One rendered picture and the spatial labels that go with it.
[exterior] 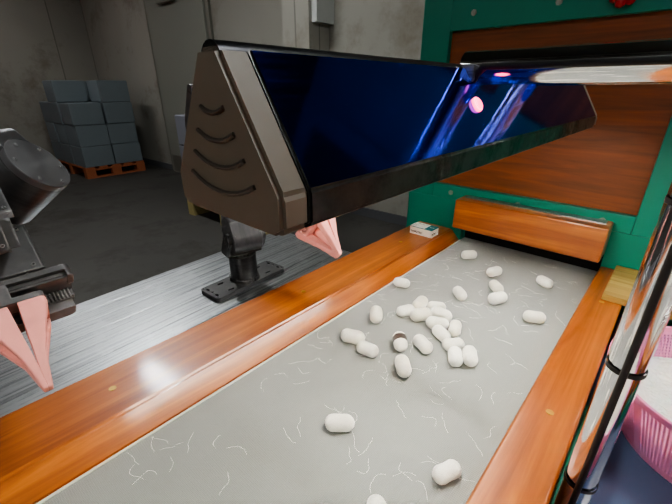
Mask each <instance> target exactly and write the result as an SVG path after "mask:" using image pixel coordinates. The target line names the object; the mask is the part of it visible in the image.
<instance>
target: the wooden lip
mask: <svg viewBox="0 0 672 504"><path fill-rule="evenodd" d="M613 225H614V222H612V221H607V220H602V219H596V218H591V217H586V216H580V215H575V214H569V213H564V212H558V211H553V210H547V209H542V208H537V207H531V206H526V205H520V204H515V203H509V202H504V201H498V200H493V199H488V198H482V197H477V196H471V195H465V196H463V197H461V198H458V199H456V202H455V210H454V217H453V224H452V227H454V228H458V229H462V230H466V231H470V232H474V233H478V234H482V235H486V236H490V237H494V238H498V239H502V240H506V241H511V242H515V243H519V244H523V245H527V246H531V247H535V248H539V249H543V250H547V251H551V252H555V253H559V254H563V255H567V256H571V257H575V258H580V259H584V260H588V261H592V262H596V263H598V262H599V261H600V260H601V258H602V256H603V255H604V253H605V250H606V247H607V243H608V240H609V237H610V234H611V231H612V228H613Z"/></svg>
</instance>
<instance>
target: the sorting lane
mask: <svg viewBox="0 0 672 504"><path fill-rule="evenodd" d="M465 250H474V251H476V252H477V257H476V258H475V259H463V258H462V257H461V253H462V252H463V251H465ZM495 266H499V267H501V268H502V273H501V274H500V275H498V276H494V277H489V276H488V275H487V273H486V271H487V269H488V268H490V267H495ZM540 275H543V276H545V277H547V278H549V279H551V280H552V281H553V283H554V284H553V287H552V288H549V289H547V288H544V287H543V286H541V285H539V284H538V283H537V282H536V278H537V277H538V276H540ZM594 277H595V276H593V275H589V274H585V273H582V272H578V271H574V270H570V269H567V268H563V267H559V266H555V265H552V264H548V263H544V262H540V261H537V260H533V259H529V258H525V257H521V256H518V255H514V254H510V253H506V252H503V251H499V250H495V249H491V248H488V247H484V246H480V245H476V244H473V243H469V242H465V241H461V240H458V241H457V242H455V243H453V244H452V245H450V246H449V247H447V248H445V249H444V250H442V251H441V252H439V253H437V254H436V255H434V256H432V257H431V258H429V259H428V260H426V261H424V262H423V263H421V264H420V265H418V266H416V267H415V268H413V269H412V270H410V271H408V272H407V273H405V274H404V275H402V276H400V278H405V279H408V280H409V281H410V286H409V287H408V288H403V287H397V286H395V285H394V283H393V281H392V282H391V283H389V284H388V285H386V286H384V287H383V288H381V289H380V290H378V291H376V292H375V293H373V294H371V295H370V296H368V297H367V298H365V299H363V300H362V301H360V302H359V303H357V304H355V305H354V306H352V307H351V308H349V309H347V310H346V311H344V312H343V313H341V314H339V315H338V316H336V317H335V318H333V319H331V320H330V321H328V322H327V323H325V324H323V325H322V326H320V327H318V328H317V329H315V330H314V331H312V332H310V333H309V334H307V335H306V336H304V337H302V338H301V339H299V340H298V341H296V342H294V343H293V344H291V345H290V346H288V347H286V348H285V349H283V350H282V351H280V352H278V353H277V354H275V355H274V356H272V357H270V358H269V359H267V360H266V361H264V362H262V363H261V364H259V365H257V366H256V367H254V368H253V369H251V370H249V371H248V372H246V373H245V374H243V375H241V376H240V377H238V378H237V379H235V380H233V381H232V382H230V383H229V384H227V385H225V386H224V387H222V388H221V389H219V390H217V391H216V392H214V393H213V394H211V395H209V396H208V397H206V398H205V399H203V400H201V401H200V402H198V403H196V404H195V405H193V406H192V407H190V408H188V409H187V410H185V411H184V412H182V413H180V414H179V415H177V416H176V417H174V418H172V419H171V420H169V421H168V422H166V423H164V424H163V425H161V426H160V427H158V428H156V429H155V430H153V431H152V432H150V433H148V434H147V435H145V436H144V437H142V438H140V439H139V440H137V441H135V442H134V443H132V444H131V445H129V446H127V447H126V448H124V449H123V450H121V451H119V452H118V453H116V454H115V455H113V456H111V457H110V458H108V459H107V460H105V461H103V462H102V463H100V464H99V465H97V466H95V467H94V468H92V469H91V470H89V471H87V472H86V473H84V474H82V475H81V476H79V477H78V478H76V479H74V480H73V481H71V482H70V483H68V484H66V485H65V486H63V487H62V488H60V489H58V490H57V491H55V492H54V493H52V494H50V495H49V496H47V497H46V498H44V499H42V500H41V501H39V502H38V503H36V504H367V500H368V498H369V497H370V496H371V495H373V494H379V495H381V496H382V497H383V498H384V500H385V502H386V503H387V504H465V503H466V501H467V499H468V498H469V496H470V494H471V492H472V491H473V489H474V487H475V485H476V484H477V482H478V480H479V478H480V477H481V475H482V473H483V471H484V470H485V468H486V466H487V464H488V463H489V461H490V459H491V457H492V456H493V454H494V452H495V450H496V449H497V447H498V445H499V443H500V442H501V440H502V438H503V436H504V435H505V433H506V431H507V429H508V428H509V426H510V424H511V422H512V421H513V419H514V417H515V415H516V414H517V412H518V410H519V408H520V407H521V405H522V403H523V401H524V400H525V398H526V396H527V394H528V393H529V391H530V389H531V387H532V386H533V384H534V382H535V380H536V379H537V377H538V375H539V373H540V372H541V370H542V368H543V366H544V365H545V363H546V361H547V359H548V358H549V356H550V354H551V352H552V350H553V349H554V347H555V345H556V343H557V342H558V340H559V338H560V336H561V335H562V333H563V331H564V329H565V328H566V326H567V324H568V322H569V321H570V319H571V317H572V315H573V314H574V312H575V310H576V308H577V307H578V305H579V303H580V301H581V300H582V298H583V296H584V294H585V293H586V291H587V289H588V287H589V286H590V284H591V282H592V280H593V279H594ZM491 280H497V281H498V282H499V283H500V284H501V285H502V286H503V288H504V290H503V292H505V293H506V294H507V297H508V298H507V301H506V302H504V303H501V304H497V305H492V304H490V303H489V302H488V296H489V294H491V293H494V292H493V291H492V290H491V289H490V287H489V282H490V281H491ZM456 286H460V287H462V288H463V289H464V290H465V292H466V293H467V298H466V299H465V300H464V301H460V300H458V299H457V298H456V297H455V295H454V294H453V288H454V287H456ZM419 296H425V297H426V298H427V299H428V303H429V302H430V301H437V302H443V303H444V304H445V305H446V310H449V311H450V312H451V313H452V320H459V321H460V322H461V324H462V329H461V334H460V335H459V336H458V337H459V338H461V339H462V340H463V341H464V343H465V345H464V347H465V346H467V345H471V346H473V347H475V349H476V350H477V356H478V363H477V365H476V366H474V367H469V366H467V365H465V364H464V362H463V363H462V365H461V366H460V367H453V366H451V365H450V364H449V361H448V351H446V350H444V349H443V347H442V342H441V341H440V340H438V339H437V338H436V337H435V336H434V335H433V333H432V329H431V328H429V327H428V326H427V325H426V321H419V322H415V321H413V320H412V319H411V318H410V315H409V316H405V317H400V316H398V315H397V312H396V310H397V308H398V307H399V306H402V305H407V304H411V305H412V303H413V302H414V301H415V300H416V299H417V297H419ZM373 306H380V307H381V308H382V311H383V318H382V321H381V322H380V323H377V324H375V323H373V322H372V321H371V320H370V309H371V308H372V307H373ZM527 310H531V311H539V312H542V313H544V314H545V315H546V321H545V322H544V323H541V324H539V323H532V322H527V321H525V320H524V319H523V313H524V312H525V311H527ZM452 320H451V321H452ZM451 321H450V322H451ZM450 322H449V325H450ZM347 328H348V329H353V330H358V331H362V332H363V333H364V335H365V341H367V342H369V343H372V344H375V345H376V346H377V347H378V349H379V353H378V355H377V356H376V357H374V358H370V357H368V356H366V355H363V354H360V353H359V352H358V351H357V349H356V344H352V343H346V342H344V341H343V340H342V339H341V336H340V335H341V332H342V331H343V330H344V329H347ZM397 331H402V332H404V333H405V335H406V337H407V341H408V347H407V349H406V350H405V351H403V352H399V351H397V350H396V349H395V348H394V346H393V340H392V338H393V334H394V333H395V332H397ZM417 334H422V335H424V336H425V337H426V338H427V340H429V341H430V342H431V343H432V345H433V350H432V352H431V353H430V354H423V353H421V351H420V350H419V349H418V348H417V347H416V346H415V345H414V343H413V338H414V336H415V335H417ZM400 354H404V355H406V356H407V357H408V359H409V362H410V365H411V368H412V372H411V374H410V376H409V377H406V378H403V377H400V376H399V375H398V374H397V372H396V367H395V358H396V356H398V355H400ZM333 413H335V414H349V415H351V416H352V417H353V419H354V421H355V425H354V428H353V429H352V430H351V431H349V432H331V431H329V430H328V429H327V428H326V426H325V419H326V417H327V416H328V415H329V414H333ZM448 459H454V460H456V461H457V462H458V463H459V464H460V466H461V470H462V472H461V475H460V477H459V478H457V479H455V480H453V481H451V482H449V483H447V484H446V485H439V484H437V483H436V482H435V481H434V479H433V477H432V470H433V468H434V466H436V465H438V464H440V463H443V462H445V461H446V460H448Z"/></svg>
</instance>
